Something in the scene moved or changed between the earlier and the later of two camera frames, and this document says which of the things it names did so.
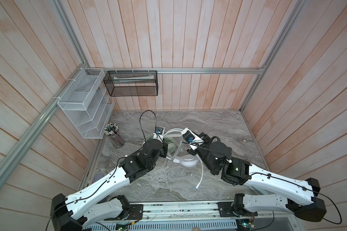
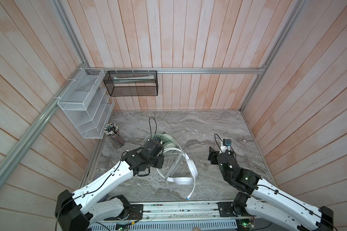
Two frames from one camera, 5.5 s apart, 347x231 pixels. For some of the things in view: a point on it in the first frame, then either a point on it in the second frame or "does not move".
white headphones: [186, 160] → [180, 180]
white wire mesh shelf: [87, 103] does not move
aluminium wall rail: [180, 70] does not move
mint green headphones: [171, 145] does not move
